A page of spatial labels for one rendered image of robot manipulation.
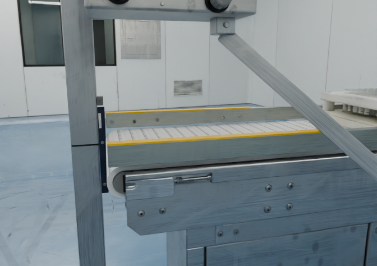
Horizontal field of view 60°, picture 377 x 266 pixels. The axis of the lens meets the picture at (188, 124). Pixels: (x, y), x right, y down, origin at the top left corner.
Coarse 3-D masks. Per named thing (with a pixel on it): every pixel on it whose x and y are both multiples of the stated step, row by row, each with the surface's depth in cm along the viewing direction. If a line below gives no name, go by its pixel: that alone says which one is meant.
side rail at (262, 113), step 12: (252, 108) 79; (264, 108) 80; (276, 108) 80; (288, 108) 81; (336, 108) 85; (108, 120) 71; (120, 120) 72; (132, 120) 72; (144, 120) 73; (156, 120) 73; (168, 120) 74; (180, 120) 75; (192, 120) 76; (204, 120) 76; (216, 120) 77; (228, 120) 78; (240, 120) 79; (252, 120) 79; (264, 120) 80
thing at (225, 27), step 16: (224, 32) 46; (240, 48) 47; (256, 64) 47; (272, 80) 46; (288, 80) 45; (288, 96) 46; (304, 96) 45; (304, 112) 45; (320, 112) 45; (320, 128) 45; (336, 128) 44; (336, 144) 45; (352, 144) 44; (368, 160) 44
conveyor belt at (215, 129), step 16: (160, 128) 73; (176, 128) 73; (192, 128) 73; (208, 128) 73; (224, 128) 73; (240, 128) 73; (256, 128) 73; (272, 128) 73; (288, 128) 73; (304, 128) 73; (208, 160) 51; (224, 160) 52; (240, 160) 52; (112, 176) 48; (112, 192) 48
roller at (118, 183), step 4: (120, 172) 48; (124, 172) 47; (116, 176) 47; (120, 176) 47; (124, 176) 47; (116, 180) 47; (120, 180) 47; (124, 180) 47; (116, 184) 47; (120, 184) 47; (124, 184) 47; (116, 188) 47; (120, 188) 48; (124, 188) 48; (120, 192) 48; (124, 192) 48
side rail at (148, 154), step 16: (352, 128) 56; (368, 128) 56; (144, 144) 46; (160, 144) 47; (176, 144) 47; (192, 144) 48; (208, 144) 48; (224, 144) 49; (240, 144) 50; (256, 144) 50; (272, 144) 51; (288, 144) 52; (304, 144) 53; (320, 144) 53; (368, 144) 56; (112, 160) 45; (128, 160) 46; (144, 160) 47; (160, 160) 47; (176, 160) 48; (192, 160) 48
